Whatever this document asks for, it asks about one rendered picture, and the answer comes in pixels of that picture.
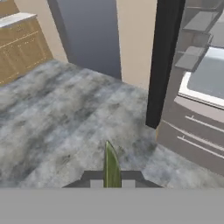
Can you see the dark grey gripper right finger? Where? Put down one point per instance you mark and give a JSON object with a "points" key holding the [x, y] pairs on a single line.
{"points": [[131, 176]]}

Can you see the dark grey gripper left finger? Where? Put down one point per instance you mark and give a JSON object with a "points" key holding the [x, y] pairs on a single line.
{"points": [[93, 176]]}

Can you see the black fridge door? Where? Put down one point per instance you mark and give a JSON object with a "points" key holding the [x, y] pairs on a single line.
{"points": [[163, 58]]}

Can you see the grey fridge shelf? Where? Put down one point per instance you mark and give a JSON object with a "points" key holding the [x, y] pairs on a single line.
{"points": [[190, 58], [201, 21]]}

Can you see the tall dark grey panel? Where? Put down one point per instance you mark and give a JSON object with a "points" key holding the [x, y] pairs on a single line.
{"points": [[90, 38]]}

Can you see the wooden cupboard run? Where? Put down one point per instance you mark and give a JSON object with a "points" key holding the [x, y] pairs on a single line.
{"points": [[20, 49]]}

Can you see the green lemon wedge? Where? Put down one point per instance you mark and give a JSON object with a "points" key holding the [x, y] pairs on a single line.
{"points": [[111, 166]]}

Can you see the grey fridge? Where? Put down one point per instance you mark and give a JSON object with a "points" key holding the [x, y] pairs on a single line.
{"points": [[189, 137]]}

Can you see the white-rimmed fridge drawer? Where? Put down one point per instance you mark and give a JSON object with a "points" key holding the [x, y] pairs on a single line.
{"points": [[208, 78]]}

